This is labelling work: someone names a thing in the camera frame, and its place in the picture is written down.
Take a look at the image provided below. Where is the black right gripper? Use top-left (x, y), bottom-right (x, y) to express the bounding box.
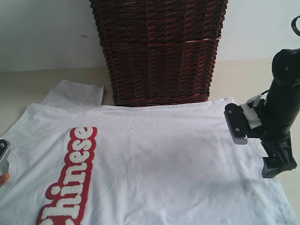
top-left (248, 82), bottom-right (300, 179)

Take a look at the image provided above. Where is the white t-shirt with red lettering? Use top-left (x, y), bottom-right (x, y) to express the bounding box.
top-left (0, 81), bottom-right (297, 225)

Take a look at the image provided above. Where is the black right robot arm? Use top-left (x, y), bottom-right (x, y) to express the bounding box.
top-left (252, 49), bottom-right (300, 179)

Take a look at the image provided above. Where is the dark brown wicker basket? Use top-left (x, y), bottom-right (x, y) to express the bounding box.
top-left (90, 0), bottom-right (228, 107)

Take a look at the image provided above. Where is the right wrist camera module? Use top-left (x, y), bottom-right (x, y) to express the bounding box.
top-left (224, 94), bottom-right (266, 145)

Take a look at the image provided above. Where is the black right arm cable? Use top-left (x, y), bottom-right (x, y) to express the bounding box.
top-left (291, 16), bottom-right (300, 37)

